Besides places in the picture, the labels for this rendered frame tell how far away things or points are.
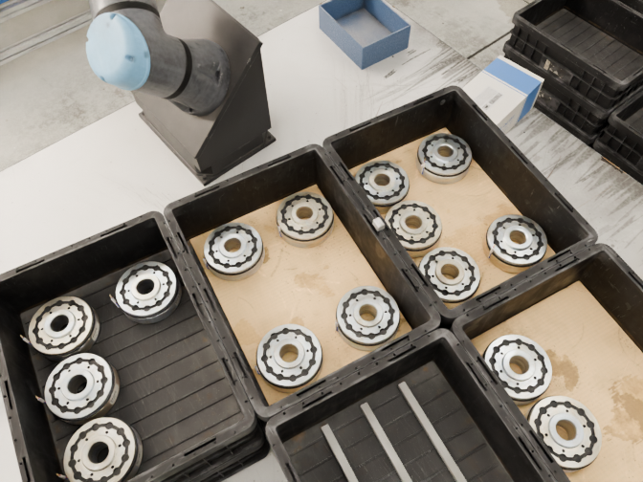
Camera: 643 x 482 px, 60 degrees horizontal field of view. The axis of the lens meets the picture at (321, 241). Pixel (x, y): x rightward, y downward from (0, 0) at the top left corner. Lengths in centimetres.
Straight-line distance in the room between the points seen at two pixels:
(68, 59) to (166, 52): 180
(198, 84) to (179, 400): 58
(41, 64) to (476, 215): 223
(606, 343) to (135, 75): 90
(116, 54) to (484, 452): 86
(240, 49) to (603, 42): 128
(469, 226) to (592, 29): 119
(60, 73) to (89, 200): 152
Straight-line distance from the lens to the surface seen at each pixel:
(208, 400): 91
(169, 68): 107
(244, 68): 113
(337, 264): 98
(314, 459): 87
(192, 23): 126
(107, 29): 106
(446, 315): 84
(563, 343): 99
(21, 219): 136
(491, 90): 134
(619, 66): 201
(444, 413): 90
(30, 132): 260
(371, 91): 143
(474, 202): 108
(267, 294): 96
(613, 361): 101
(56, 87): 274
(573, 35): 206
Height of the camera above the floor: 169
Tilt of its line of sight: 59 degrees down
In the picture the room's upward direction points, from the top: 2 degrees counter-clockwise
